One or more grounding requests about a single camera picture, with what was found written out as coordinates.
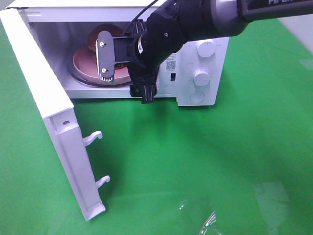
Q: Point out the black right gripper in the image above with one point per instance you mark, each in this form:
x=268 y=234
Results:
x=145 y=51

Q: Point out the pink round plate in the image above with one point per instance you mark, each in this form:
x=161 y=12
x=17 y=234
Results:
x=85 y=52

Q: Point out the white microwave knob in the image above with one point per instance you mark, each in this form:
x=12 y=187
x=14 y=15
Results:
x=206 y=48
x=201 y=77

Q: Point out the white microwave door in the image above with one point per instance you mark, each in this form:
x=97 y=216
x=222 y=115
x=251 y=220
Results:
x=57 y=112

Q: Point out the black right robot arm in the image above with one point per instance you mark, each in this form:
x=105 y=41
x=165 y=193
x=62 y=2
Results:
x=177 y=22

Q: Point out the white microwave oven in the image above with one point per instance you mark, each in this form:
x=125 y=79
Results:
x=50 y=37

